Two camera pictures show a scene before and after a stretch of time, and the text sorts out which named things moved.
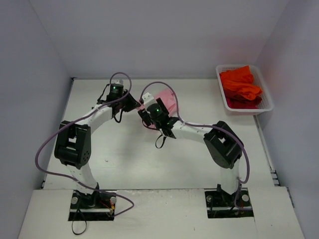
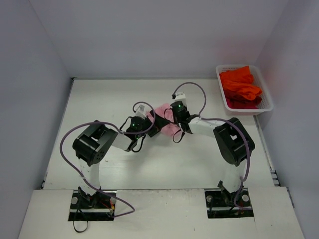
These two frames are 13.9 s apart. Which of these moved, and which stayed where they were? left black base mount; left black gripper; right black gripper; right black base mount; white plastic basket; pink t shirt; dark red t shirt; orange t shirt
Moved: right black gripper; pink t shirt; left black gripper
Stayed: white plastic basket; dark red t shirt; left black base mount; right black base mount; orange t shirt
